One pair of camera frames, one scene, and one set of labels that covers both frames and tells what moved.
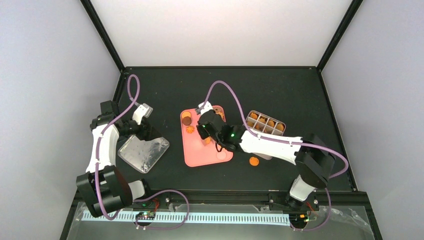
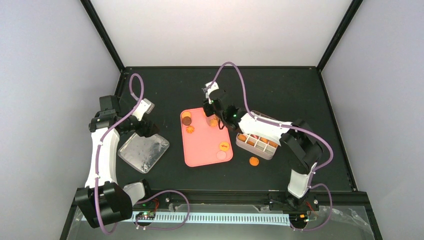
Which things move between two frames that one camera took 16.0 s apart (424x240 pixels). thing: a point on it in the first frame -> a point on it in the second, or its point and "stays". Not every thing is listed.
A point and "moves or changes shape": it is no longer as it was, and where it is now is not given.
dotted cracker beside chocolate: x=186 y=113 stays
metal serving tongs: x=205 y=144 moves or changes shape
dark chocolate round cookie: x=186 y=120 stays
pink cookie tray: x=197 y=152 stays
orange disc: x=254 y=161 stays
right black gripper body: x=202 y=133 -> x=208 y=112
